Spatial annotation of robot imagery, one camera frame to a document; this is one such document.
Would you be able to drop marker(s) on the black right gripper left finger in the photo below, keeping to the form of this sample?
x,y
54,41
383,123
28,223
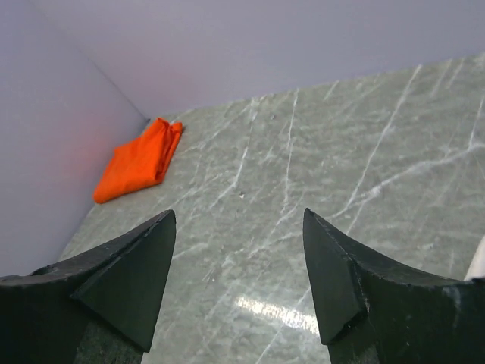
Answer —
x,y
100,306

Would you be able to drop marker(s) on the white t-shirt in pile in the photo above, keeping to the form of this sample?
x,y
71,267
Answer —
x,y
476,268

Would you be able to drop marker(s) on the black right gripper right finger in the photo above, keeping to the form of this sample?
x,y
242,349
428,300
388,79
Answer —
x,y
373,309

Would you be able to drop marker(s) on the folded orange t-shirt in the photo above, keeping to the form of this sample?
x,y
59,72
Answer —
x,y
140,163

